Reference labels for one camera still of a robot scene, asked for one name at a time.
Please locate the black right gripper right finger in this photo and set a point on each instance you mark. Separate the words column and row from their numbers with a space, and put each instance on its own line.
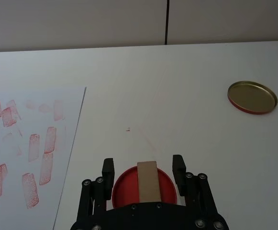
column 180, row 172

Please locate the white paper with red stamps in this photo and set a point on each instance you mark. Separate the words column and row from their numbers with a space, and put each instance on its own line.
column 21, row 143

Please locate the round red ink pad tin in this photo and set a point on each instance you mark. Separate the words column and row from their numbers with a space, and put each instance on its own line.
column 125, row 189

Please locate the brown rectangular stamp block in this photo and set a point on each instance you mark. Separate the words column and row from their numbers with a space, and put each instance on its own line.
column 148, row 182

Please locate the round gold tin lid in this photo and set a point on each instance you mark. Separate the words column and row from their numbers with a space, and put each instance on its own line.
column 252, row 97

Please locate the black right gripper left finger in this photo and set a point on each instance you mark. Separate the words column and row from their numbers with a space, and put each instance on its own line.
column 108, row 177

